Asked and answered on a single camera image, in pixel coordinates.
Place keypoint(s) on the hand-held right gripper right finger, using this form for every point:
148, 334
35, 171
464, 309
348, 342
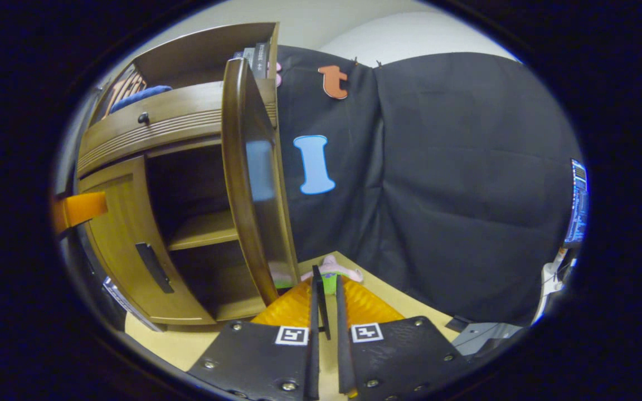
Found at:
344, 362

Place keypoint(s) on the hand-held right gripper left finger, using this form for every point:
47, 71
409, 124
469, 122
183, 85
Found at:
314, 362

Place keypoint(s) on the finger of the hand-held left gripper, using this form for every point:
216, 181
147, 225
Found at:
81, 207

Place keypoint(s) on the wooden cabinet door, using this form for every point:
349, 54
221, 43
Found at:
259, 234
120, 239

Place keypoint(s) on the wooden double-door shoe cabinet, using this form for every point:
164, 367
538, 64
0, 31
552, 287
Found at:
198, 53

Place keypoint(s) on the pink and green toy figure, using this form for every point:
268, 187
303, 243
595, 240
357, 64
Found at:
349, 272

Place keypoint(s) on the wooden inner shelf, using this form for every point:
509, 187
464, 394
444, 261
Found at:
204, 229

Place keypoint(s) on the blue folded towel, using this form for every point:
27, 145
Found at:
142, 96

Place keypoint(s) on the wooden drawer with black knob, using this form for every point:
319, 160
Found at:
176, 108

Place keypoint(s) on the black backdrop cloth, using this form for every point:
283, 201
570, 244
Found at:
455, 195

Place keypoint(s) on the white cover book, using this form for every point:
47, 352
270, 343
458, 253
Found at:
238, 55

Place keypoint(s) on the blue-grey spine book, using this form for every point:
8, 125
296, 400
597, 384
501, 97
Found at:
249, 55

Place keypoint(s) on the dark spine book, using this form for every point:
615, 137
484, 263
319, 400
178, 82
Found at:
262, 60

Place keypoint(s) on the computer monitor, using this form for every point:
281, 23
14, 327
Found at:
577, 206

